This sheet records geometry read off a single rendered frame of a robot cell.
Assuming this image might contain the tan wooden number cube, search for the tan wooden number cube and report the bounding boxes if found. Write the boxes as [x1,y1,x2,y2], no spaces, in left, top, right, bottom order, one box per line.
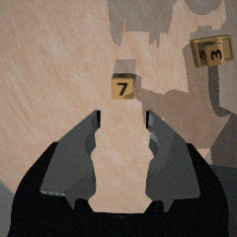
[112,73,134,99]
[197,41,225,67]

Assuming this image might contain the brown wooden tray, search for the brown wooden tray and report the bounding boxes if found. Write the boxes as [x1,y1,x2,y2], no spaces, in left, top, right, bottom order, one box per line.
[190,35,235,68]

